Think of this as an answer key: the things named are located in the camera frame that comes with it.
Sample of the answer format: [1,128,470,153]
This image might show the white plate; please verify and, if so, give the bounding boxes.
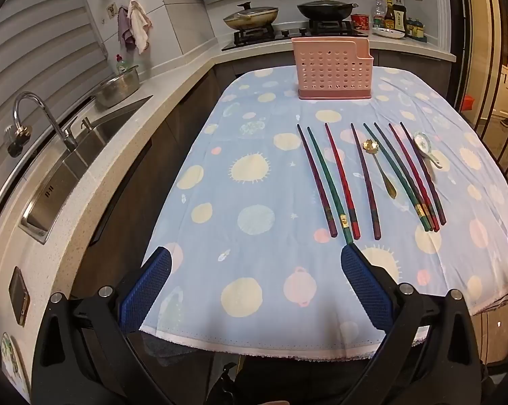
[372,27,407,39]

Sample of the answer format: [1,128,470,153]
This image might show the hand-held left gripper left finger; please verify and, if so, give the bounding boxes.
[31,246,174,405]

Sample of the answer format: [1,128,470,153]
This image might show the purple chopstick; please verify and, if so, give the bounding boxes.
[297,124,338,238]
[350,122,382,241]
[400,121,448,226]

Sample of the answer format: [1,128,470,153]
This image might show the beige wok with glass lid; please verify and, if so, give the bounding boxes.
[223,2,279,31]

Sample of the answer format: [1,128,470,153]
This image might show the black wok with lid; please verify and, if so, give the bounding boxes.
[297,0,359,22]

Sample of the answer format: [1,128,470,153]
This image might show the black gas stove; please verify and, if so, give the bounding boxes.
[221,20,370,52]

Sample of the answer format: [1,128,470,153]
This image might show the speckled kitchen countertop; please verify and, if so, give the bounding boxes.
[0,29,456,405]

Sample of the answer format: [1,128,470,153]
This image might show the brown cabinet front socket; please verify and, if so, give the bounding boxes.
[8,267,31,327]

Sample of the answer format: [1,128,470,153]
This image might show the red chopstick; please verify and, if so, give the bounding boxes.
[324,122,361,239]
[388,123,441,233]

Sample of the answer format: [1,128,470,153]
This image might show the pink perforated utensil holder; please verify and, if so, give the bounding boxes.
[291,36,372,101]

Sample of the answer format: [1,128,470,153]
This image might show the blue dotted tablecloth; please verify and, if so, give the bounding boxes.
[139,66,508,361]

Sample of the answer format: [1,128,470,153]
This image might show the glass sliding door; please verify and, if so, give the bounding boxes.
[446,0,508,203]

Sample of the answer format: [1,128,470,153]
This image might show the purple hanging cloth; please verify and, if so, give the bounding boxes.
[118,6,136,51]

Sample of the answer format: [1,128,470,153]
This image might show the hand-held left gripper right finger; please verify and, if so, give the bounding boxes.
[340,244,489,405]

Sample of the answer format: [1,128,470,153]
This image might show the chrome faucet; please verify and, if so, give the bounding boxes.
[7,90,79,157]

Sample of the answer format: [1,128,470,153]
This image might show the green chopstick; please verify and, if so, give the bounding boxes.
[374,121,436,232]
[363,122,432,233]
[307,126,354,245]

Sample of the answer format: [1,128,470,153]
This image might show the small seasoning bottles on tray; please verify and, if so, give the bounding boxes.
[407,18,428,43]

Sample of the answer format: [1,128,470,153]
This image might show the gold metal spoon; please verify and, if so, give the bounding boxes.
[362,138,398,200]

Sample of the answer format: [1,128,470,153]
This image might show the white hanging towel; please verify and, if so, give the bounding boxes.
[127,0,153,55]

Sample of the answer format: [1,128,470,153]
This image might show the stainless steel pot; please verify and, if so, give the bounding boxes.
[93,66,143,108]

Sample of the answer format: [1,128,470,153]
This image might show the steel kitchen sink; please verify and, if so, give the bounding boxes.
[18,95,153,244]

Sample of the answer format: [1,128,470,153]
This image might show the white ceramic spoon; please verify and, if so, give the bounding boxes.
[412,132,444,170]

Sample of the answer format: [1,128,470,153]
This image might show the dark soy sauce bottle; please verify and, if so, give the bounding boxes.
[392,3,408,34]

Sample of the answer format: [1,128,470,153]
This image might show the window blinds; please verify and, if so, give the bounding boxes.
[0,0,111,178]

